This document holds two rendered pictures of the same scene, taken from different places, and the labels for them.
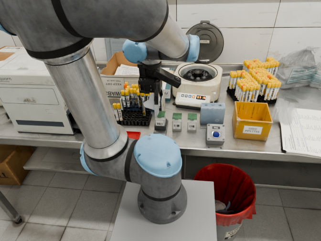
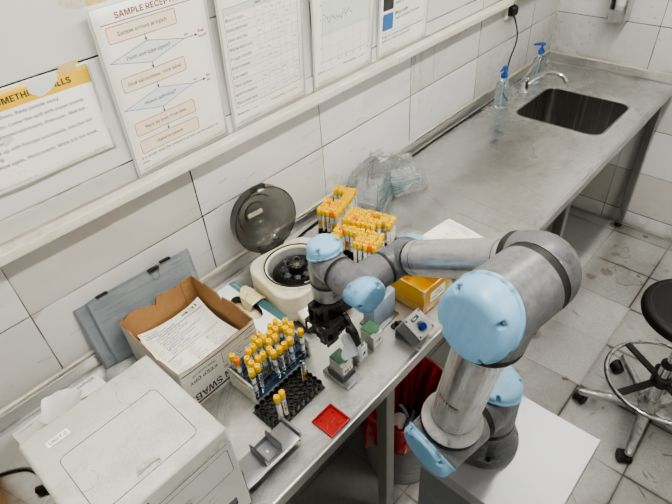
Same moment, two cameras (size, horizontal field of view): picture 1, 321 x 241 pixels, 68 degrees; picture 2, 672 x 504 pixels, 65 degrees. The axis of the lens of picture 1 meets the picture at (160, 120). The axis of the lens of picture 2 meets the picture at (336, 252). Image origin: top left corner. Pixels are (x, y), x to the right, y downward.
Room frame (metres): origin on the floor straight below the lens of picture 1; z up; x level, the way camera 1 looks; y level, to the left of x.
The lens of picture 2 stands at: (0.28, 0.71, 2.03)
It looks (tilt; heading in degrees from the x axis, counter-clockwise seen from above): 40 degrees down; 306
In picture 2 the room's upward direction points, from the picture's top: 5 degrees counter-clockwise
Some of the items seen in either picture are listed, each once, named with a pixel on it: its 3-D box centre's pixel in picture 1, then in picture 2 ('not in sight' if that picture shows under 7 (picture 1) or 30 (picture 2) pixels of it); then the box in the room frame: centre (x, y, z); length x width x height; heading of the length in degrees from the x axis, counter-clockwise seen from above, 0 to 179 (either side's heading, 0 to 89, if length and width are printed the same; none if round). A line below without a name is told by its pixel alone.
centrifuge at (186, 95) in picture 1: (196, 83); (301, 281); (1.07, -0.20, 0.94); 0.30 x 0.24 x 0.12; 162
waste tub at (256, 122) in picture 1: (250, 120); (420, 283); (0.76, -0.38, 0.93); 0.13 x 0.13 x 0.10; 77
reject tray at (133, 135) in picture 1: (131, 136); (331, 420); (0.75, 0.13, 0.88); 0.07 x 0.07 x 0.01; 81
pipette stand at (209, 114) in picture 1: (211, 114); (379, 307); (0.82, -0.23, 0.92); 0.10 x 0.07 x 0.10; 82
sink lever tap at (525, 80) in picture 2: not in sight; (548, 79); (0.85, -2.01, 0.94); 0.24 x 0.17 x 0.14; 171
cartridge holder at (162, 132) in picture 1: (161, 125); (341, 371); (0.80, 0.00, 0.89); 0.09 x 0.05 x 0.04; 169
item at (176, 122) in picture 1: (176, 122); (356, 349); (0.80, -0.07, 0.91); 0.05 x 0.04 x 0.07; 171
